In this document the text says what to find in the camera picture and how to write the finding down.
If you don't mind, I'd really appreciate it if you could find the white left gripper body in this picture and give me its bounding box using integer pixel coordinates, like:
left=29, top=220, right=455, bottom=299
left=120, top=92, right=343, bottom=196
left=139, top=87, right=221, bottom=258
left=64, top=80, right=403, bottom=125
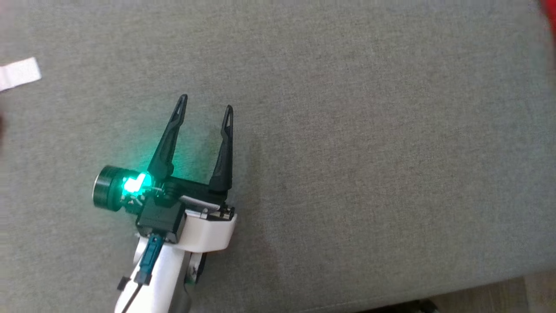
left=122, top=172, right=238, bottom=253

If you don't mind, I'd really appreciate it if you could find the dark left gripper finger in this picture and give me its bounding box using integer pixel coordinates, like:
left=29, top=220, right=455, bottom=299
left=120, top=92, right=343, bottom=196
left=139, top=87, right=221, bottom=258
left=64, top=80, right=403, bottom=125
left=210, top=105, right=235, bottom=194
left=148, top=94, right=189, bottom=180

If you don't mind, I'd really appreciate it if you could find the white tape strip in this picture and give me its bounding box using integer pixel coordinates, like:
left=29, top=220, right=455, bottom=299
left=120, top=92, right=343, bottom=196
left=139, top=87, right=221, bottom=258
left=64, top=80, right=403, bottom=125
left=0, top=57, right=43, bottom=93

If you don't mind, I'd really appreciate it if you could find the left camera cable teal plug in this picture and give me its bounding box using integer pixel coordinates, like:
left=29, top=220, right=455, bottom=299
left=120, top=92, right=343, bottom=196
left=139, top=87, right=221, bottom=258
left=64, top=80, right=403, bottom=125
left=118, top=235, right=165, bottom=313

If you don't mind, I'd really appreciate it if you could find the red and white sports jersey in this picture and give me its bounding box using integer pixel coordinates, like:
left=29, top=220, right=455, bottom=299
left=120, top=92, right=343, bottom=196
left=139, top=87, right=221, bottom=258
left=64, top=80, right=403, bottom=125
left=538, top=0, right=556, bottom=72

